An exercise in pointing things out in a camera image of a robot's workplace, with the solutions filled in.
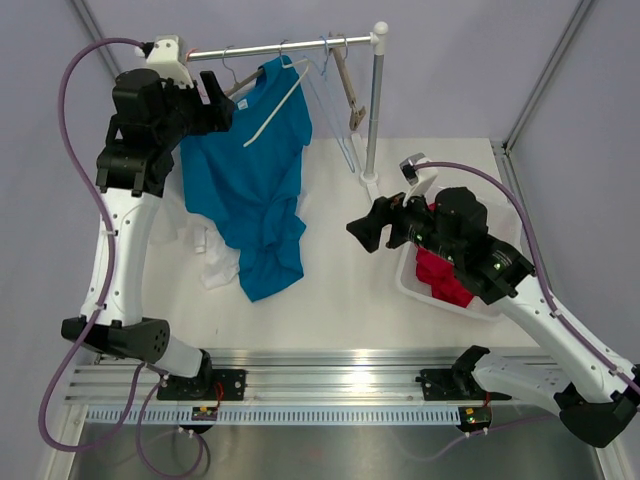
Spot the white t shirt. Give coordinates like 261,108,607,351
150,192,240,290

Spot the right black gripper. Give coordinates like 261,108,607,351
347,181,462,265

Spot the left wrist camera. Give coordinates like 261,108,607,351
145,35,193,88

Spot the metal clothes rack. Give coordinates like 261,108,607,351
186,21,389,201

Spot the white plastic basket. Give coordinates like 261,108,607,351
396,199,521,321

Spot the light blue wire hanger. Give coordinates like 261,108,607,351
304,35,356,174

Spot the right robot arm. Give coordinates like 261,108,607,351
346,187,639,448

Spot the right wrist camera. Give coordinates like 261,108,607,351
399,152,438,206

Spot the brown wooden clip hanger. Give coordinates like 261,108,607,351
330,33,367,132

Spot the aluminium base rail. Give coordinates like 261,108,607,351
62,348,551,407

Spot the blue t shirt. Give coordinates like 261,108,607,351
180,58,312,302

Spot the grey wooden hanger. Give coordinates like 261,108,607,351
221,45,263,97

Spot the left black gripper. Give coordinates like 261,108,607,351
152,70,233,150

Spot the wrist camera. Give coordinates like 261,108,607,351
145,35,193,88
399,152,438,206

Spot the red t shirt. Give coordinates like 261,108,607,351
416,248,474,308

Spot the white slotted cable duct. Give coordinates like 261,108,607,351
84,405,462,426

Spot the cream plastic hanger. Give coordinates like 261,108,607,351
242,40,310,148

